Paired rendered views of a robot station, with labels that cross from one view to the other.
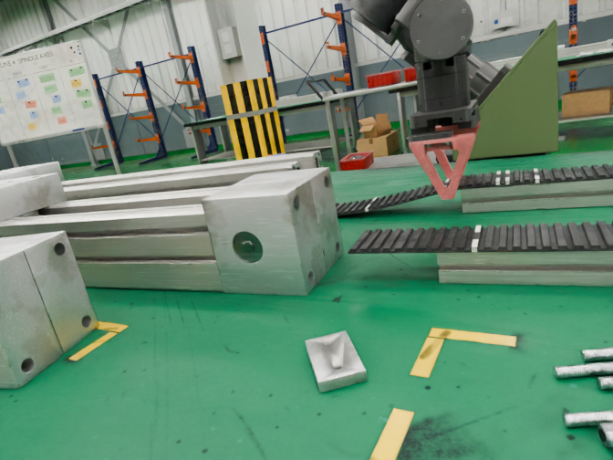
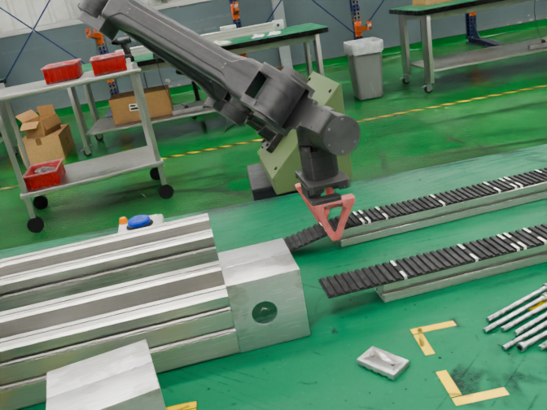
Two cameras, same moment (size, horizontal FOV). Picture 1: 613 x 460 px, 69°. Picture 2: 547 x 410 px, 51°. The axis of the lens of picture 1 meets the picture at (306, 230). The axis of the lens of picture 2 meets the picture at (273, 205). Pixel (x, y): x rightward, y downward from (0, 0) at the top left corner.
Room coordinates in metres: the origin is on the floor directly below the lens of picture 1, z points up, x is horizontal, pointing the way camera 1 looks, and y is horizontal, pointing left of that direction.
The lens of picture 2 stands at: (-0.13, 0.37, 1.19)
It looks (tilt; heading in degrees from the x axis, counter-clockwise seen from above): 21 degrees down; 325
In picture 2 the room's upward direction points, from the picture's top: 10 degrees counter-clockwise
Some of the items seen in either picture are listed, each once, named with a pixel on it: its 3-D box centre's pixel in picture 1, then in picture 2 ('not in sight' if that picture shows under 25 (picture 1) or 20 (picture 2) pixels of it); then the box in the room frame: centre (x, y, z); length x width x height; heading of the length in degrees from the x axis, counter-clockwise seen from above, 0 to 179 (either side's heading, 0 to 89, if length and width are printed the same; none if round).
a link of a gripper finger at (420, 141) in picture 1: (445, 156); (330, 210); (0.51, -0.17, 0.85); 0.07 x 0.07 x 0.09; 63
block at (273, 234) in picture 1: (283, 224); (260, 288); (0.44, 0.02, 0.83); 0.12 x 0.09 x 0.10; 153
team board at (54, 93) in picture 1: (55, 134); not in sight; (5.87, 2.87, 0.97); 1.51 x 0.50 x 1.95; 78
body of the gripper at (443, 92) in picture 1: (443, 91); (319, 163); (0.53, -0.19, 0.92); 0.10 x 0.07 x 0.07; 153
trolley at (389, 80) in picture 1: (385, 132); (75, 134); (3.67, -0.78, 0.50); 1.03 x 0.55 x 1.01; 70
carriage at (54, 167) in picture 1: (14, 187); not in sight; (0.91, 0.56, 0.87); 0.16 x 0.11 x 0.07; 63
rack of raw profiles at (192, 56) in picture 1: (140, 112); not in sight; (10.63, 3.20, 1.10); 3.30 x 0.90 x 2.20; 58
